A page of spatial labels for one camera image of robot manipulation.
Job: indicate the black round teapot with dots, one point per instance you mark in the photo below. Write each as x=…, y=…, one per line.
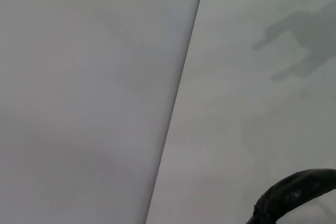
x=288, y=195

